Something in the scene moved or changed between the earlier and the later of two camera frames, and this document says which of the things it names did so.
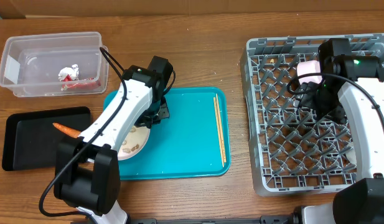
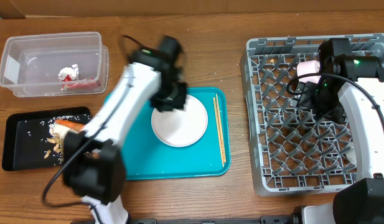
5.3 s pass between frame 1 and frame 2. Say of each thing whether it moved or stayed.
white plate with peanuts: moved
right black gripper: stayed
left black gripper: moved
